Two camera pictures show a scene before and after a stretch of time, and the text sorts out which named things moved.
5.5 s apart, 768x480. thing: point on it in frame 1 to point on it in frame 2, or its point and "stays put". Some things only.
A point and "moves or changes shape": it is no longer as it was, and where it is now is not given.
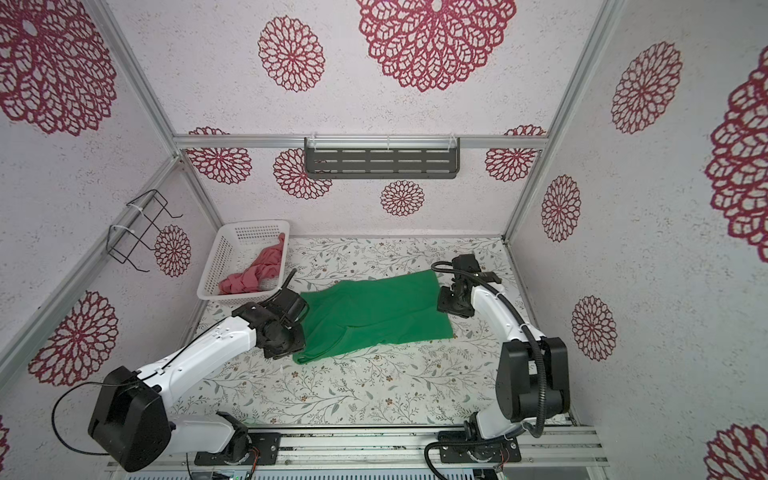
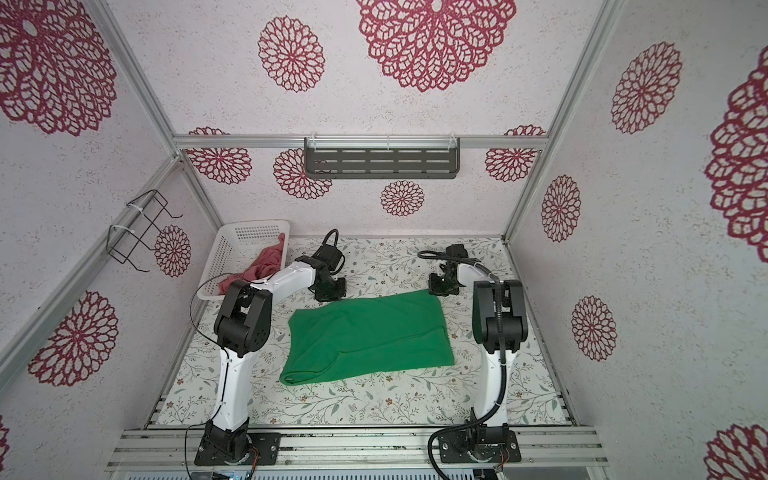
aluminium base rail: x=390 y=450 stays put
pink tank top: x=266 y=266 stays put
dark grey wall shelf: x=382 y=157 stays put
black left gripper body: x=292 y=340 to x=334 y=289
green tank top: x=396 y=309 moves or changes shape
